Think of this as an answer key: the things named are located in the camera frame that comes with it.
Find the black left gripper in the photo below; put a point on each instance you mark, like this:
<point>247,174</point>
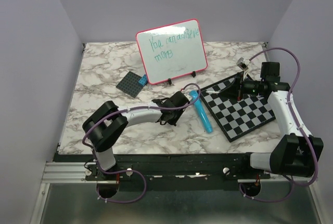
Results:
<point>174,122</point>

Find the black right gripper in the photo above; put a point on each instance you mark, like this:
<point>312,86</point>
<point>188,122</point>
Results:
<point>234,90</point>

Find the white whiteboard marker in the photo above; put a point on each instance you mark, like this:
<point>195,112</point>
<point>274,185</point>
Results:
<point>213,92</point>

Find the pink framed whiteboard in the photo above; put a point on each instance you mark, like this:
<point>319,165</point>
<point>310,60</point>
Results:
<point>172,51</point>

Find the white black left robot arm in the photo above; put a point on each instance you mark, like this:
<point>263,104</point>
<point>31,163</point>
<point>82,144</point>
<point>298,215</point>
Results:
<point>104,127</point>

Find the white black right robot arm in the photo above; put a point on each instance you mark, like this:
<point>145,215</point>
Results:
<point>298,151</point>

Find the black whiteboard stand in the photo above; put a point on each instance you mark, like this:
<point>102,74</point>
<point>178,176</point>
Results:
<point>182,77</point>

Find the black white chessboard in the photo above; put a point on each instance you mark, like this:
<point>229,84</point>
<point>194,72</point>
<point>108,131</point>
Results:
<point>236,118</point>

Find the blue lego brick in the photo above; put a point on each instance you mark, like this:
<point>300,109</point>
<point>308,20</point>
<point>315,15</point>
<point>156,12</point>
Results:
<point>143,80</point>

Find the dark grey lego baseplate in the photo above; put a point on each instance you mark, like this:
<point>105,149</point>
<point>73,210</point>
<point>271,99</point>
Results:
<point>129,84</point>

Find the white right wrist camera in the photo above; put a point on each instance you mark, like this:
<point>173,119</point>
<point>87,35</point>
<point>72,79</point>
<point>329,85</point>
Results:
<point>243,64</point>

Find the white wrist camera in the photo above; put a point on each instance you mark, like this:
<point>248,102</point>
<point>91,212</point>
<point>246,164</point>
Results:
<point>189,98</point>
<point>243,64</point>

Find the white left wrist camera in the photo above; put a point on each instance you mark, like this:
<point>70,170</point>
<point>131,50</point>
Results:
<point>189,98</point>

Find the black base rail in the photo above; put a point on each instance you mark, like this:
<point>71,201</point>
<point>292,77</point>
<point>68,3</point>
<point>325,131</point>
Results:
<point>177,172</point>

